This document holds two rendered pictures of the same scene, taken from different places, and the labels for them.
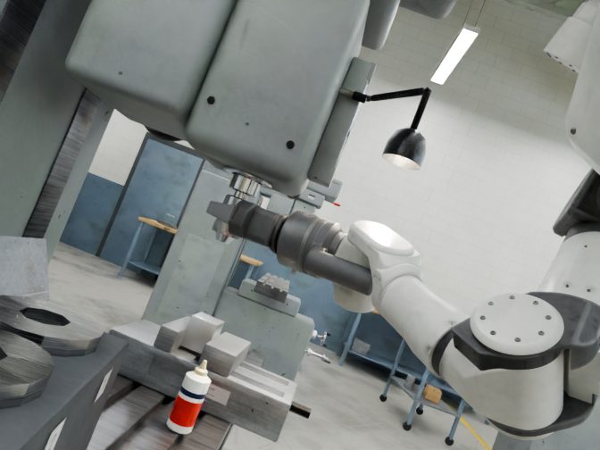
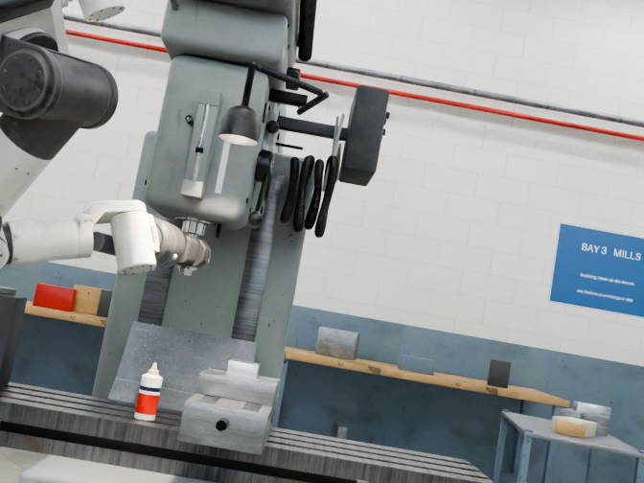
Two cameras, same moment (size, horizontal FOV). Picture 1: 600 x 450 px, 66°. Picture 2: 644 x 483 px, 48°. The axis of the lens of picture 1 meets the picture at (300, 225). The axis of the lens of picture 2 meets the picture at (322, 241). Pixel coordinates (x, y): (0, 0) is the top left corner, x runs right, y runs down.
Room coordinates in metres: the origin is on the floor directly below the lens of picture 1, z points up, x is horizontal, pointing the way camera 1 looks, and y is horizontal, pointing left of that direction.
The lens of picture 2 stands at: (0.88, -1.40, 1.16)
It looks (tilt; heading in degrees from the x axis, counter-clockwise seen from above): 6 degrees up; 85
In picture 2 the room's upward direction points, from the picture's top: 10 degrees clockwise
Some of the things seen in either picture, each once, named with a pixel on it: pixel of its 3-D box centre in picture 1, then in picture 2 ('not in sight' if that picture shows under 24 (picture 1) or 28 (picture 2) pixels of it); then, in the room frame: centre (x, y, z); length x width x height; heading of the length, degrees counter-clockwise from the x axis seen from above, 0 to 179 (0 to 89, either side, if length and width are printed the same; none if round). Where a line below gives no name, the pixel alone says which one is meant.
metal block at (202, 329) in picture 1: (203, 333); (241, 376); (0.90, 0.10, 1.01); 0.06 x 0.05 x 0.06; 174
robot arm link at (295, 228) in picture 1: (279, 235); (168, 248); (0.72, 0.02, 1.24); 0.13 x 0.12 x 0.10; 158
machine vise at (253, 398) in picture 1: (207, 364); (236, 403); (0.90, 0.07, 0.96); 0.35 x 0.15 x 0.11; 84
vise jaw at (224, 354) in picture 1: (226, 352); (238, 387); (0.90, 0.04, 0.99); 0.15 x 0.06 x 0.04; 174
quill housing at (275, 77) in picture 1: (281, 85); (211, 145); (0.75, 0.11, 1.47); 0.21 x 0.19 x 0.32; 176
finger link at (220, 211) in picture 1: (223, 212); not in sight; (0.72, 0.12, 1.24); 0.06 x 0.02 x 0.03; 68
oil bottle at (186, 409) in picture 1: (192, 394); (149, 390); (0.73, 0.06, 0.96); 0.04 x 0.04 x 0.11
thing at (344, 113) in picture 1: (341, 122); (201, 144); (0.74, 0.00, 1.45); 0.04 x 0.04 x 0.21; 86
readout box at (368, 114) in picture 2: not in sight; (364, 138); (1.10, 0.39, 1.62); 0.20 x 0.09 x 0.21; 86
